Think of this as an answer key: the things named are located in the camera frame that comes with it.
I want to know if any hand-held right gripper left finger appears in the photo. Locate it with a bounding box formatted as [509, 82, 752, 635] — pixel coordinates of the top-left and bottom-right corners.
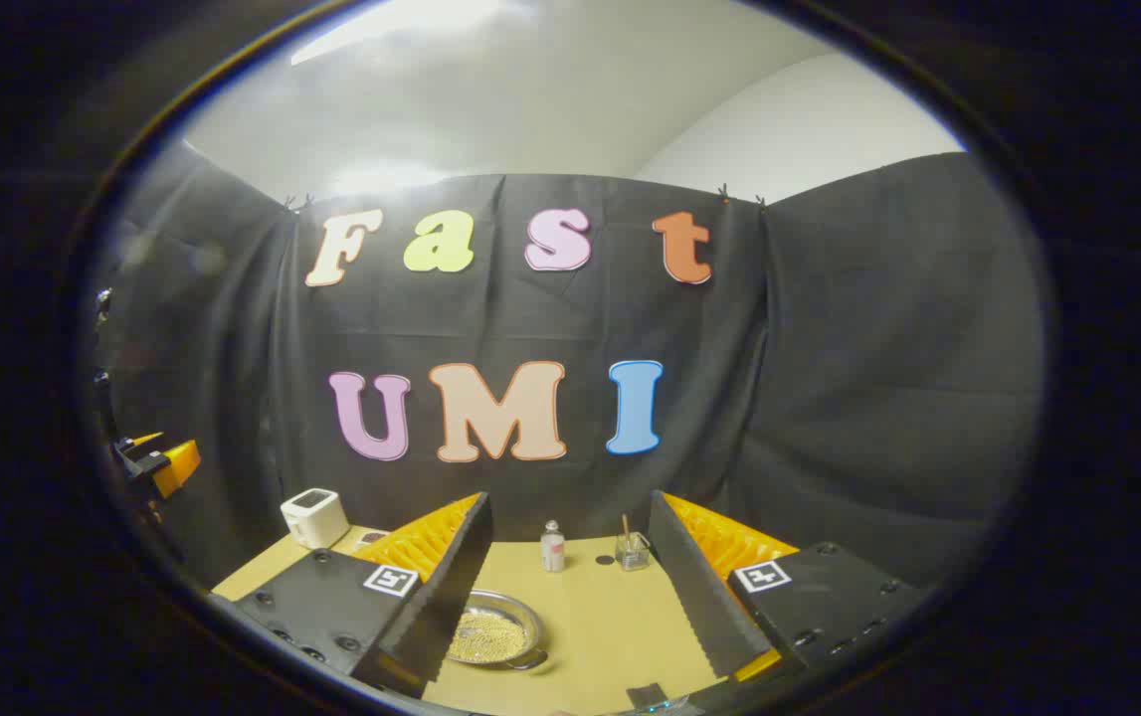
[232, 491, 494, 699]

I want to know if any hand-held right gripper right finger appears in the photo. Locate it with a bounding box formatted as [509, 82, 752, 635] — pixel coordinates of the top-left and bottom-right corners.
[648, 489, 929, 687]

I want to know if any steel pot with black handle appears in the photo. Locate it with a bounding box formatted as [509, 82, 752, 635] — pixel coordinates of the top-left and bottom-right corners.
[446, 590, 549, 670]

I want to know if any pile of yellow soybeans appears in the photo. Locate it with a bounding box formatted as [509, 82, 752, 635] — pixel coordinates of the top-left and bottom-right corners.
[449, 609, 528, 664]

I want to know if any white box appliance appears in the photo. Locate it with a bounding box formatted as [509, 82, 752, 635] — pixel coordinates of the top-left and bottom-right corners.
[281, 488, 350, 550]

